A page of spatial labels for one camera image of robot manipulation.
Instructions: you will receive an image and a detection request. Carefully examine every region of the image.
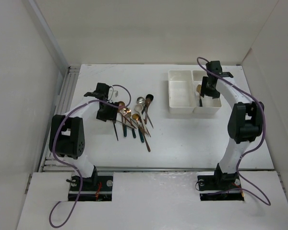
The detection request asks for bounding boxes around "gold spoon green handle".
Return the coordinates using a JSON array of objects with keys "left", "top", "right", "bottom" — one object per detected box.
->
[{"left": 196, "top": 84, "right": 203, "bottom": 107}]

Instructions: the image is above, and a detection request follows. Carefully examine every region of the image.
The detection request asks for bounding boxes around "black fork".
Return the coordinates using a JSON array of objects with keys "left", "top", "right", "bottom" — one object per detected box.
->
[{"left": 112, "top": 121, "right": 119, "bottom": 141}]

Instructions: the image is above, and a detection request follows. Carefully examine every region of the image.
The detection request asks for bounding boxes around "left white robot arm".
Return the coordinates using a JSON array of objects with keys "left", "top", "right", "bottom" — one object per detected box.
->
[{"left": 49, "top": 83, "right": 119, "bottom": 190}]

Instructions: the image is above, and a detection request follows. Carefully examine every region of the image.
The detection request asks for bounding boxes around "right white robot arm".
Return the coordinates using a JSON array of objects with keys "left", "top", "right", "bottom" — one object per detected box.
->
[{"left": 198, "top": 61, "right": 264, "bottom": 191}]

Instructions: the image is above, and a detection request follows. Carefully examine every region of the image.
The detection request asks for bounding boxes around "copper spoon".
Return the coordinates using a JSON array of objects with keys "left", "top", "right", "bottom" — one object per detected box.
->
[{"left": 118, "top": 101, "right": 133, "bottom": 128}]

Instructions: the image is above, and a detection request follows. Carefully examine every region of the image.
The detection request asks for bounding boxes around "right white container bin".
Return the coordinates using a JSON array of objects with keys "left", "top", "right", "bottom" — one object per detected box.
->
[{"left": 192, "top": 70, "right": 222, "bottom": 115}]

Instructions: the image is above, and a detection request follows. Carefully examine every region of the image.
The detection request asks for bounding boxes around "white container bin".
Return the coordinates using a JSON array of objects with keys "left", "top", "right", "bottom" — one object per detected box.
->
[
  {"left": 168, "top": 70, "right": 196, "bottom": 115},
  {"left": 192, "top": 70, "right": 222, "bottom": 115}
]

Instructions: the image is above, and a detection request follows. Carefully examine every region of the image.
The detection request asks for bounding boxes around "left white container bin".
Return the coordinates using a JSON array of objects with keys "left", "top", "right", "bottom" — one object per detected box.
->
[{"left": 168, "top": 70, "right": 196, "bottom": 115}]

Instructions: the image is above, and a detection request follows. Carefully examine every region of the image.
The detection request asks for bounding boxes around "white spoon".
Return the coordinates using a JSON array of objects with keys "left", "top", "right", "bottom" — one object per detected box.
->
[{"left": 134, "top": 104, "right": 143, "bottom": 120}]

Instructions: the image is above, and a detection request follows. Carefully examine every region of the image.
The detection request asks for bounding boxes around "silver spoon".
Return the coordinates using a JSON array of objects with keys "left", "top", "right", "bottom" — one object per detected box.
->
[{"left": 136, "top": 97, "right": 145, "bottom": 104}]

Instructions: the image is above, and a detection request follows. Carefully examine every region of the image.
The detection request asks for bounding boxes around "black spoon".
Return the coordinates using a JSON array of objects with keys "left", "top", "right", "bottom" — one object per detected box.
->
[{"left": 142, "top": 94, "right": 154, "bottom": 114}]

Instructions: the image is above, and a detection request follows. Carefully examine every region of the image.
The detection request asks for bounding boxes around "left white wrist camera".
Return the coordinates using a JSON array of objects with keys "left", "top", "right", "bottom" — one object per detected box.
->
[{"left": 108, "top": 87, "right": 118, "bottom": 100}]

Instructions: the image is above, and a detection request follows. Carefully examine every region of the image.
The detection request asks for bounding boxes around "gold spoon dark handle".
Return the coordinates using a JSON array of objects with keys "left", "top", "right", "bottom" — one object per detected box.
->
[{"left": 132, "top": 114, "right": 145, "bottom": 134}]

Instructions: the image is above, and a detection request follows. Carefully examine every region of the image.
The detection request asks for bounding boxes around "green handle utensil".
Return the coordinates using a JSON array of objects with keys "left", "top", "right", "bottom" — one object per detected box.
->
[{"left": 125, "top": 113, "right": 136, "bottom": 138}]

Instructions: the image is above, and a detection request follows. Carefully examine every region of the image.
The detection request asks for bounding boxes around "long copper handle utensil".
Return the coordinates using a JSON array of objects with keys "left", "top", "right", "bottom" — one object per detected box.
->
[{"left": 138, "top": 118, "right": 151, "bottom": 152}]

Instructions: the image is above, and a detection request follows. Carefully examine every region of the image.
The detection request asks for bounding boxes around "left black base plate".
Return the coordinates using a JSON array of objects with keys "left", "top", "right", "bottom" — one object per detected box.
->
[{"left": 66, "top": 175, "right": 113, "bottom": 202}]

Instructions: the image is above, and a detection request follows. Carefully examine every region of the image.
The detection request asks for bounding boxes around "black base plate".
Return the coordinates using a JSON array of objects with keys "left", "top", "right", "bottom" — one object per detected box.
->
[
  {"left": 66, "top": 175, "right": 113, "bottom": 202},
  {"left": 197, "top": 174, "right": 244, "bottom": 201}
]

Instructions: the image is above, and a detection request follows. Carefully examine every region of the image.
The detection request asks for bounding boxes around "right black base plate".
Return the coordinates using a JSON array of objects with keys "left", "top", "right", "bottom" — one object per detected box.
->
[{"left": 197, "top": 174, "right": 244, "bottom": 201}]

